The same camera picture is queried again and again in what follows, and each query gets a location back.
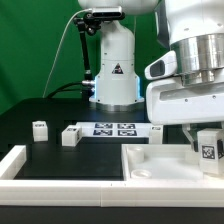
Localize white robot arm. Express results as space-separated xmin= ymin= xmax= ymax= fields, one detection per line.
xmin=78 ymin=0 xmax=224 ymax=125

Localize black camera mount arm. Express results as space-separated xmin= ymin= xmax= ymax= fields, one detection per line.
xmin=73 ymin=13 xmax=101 ymax=98

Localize white square tabletop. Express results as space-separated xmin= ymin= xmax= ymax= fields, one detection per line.
xmin=121 ymin=144 xmax=223 ymax=181

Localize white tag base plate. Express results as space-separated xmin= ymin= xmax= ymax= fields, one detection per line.
xmin=77 ymin=122 xmax=151 ymax=138

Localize black cable bundle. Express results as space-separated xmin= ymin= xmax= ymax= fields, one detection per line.
xmin=46 ymin=82 xmax=85 ymax=100

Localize grey camera on mount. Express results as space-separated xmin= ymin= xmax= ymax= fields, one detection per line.
xmin=91 ymin=6 xmax=122 ymax=19

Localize white U-shaped fence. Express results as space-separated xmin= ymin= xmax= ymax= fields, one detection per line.
xmin=0 ymin=145 xmax=224 ymax=207

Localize white camera cable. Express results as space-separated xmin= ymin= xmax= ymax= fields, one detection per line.
xmin=41 ymin=8 xmax=93 ymax=98

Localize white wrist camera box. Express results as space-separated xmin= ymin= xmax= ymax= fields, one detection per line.
xmin=144 ymin=50 xmax=177 ymax=80

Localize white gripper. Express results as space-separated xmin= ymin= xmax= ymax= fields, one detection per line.
xmin=146 ymin=77 xmax=224 ymax=152

